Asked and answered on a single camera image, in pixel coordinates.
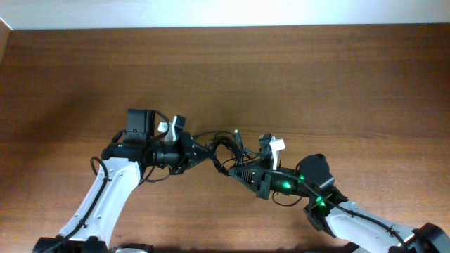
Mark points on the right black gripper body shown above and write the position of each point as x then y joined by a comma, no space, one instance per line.
271,182

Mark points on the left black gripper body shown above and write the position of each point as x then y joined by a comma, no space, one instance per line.
176,154

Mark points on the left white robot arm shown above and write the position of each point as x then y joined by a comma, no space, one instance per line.
122,168

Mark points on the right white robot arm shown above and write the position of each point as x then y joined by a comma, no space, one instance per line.
330,211

